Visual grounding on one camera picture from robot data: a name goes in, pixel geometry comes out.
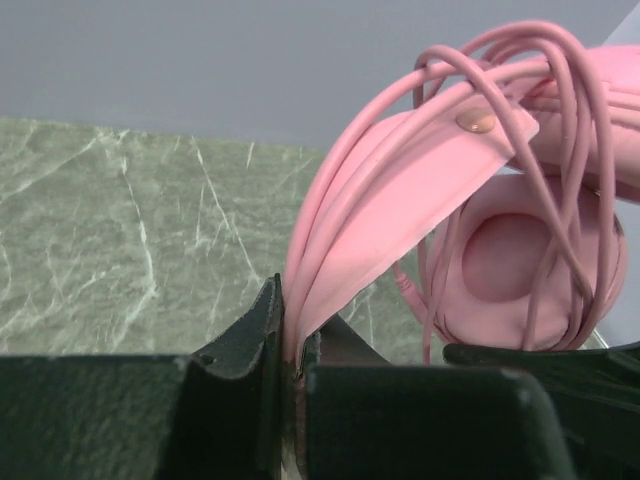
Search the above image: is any pink headset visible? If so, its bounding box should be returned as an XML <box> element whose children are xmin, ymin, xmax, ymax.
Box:
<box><xmin>283</xmin><ymin>20</ymin><xmax>639</xmax><ymax>373</ymax></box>

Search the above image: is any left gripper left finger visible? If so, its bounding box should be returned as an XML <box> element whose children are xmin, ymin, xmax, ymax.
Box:
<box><xmin>192</xmin><ymin>273</ymin><xmax>289</xmax><ymax>384</ymax></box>

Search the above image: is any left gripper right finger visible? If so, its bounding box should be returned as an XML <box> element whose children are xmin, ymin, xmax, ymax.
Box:
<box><xmin>302</xmin><ymin>314</ymin><xmax>391</xmax><ymax>368</ymax></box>

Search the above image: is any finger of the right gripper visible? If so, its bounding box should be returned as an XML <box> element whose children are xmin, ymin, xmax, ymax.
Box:
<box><xmin>443</xmin><ymin>342</ymin><xmax>639</xmax><ymax>400</ymax></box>

